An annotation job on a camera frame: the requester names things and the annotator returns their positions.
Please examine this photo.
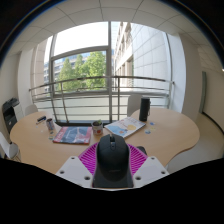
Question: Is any red magazine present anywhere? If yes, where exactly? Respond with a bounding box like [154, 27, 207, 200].
[52, 125, 93, 145]

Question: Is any white chair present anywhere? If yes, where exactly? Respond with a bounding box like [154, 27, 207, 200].
[126, 93, 143, 118]
[23, 104, 39, 117]
[0, 131, 21, 160]

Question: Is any black and white printer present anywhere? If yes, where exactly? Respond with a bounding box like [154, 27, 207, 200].
[1, 97, 24, 134]

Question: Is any small potted plant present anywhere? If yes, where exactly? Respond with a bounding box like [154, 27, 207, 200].
[91, 119, 104, 136]

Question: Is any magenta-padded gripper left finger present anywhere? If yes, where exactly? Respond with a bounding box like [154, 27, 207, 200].
[54, 143, 99, 189]

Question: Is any black cylindrical bottle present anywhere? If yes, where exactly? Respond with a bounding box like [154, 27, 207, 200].
[138, 96, 152, 122]

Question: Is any metal balcony railing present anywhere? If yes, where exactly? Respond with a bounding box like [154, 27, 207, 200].
[28, 75, 176, 124]

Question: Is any black computer mouse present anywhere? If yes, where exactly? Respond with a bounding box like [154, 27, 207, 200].
[92, 133, 134, 189]

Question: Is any light-coloured magazine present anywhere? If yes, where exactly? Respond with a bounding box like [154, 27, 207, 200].
[103, 116, 147, 139]

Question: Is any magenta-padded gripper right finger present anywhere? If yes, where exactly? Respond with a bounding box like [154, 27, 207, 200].
[128, 143, 170, 188]

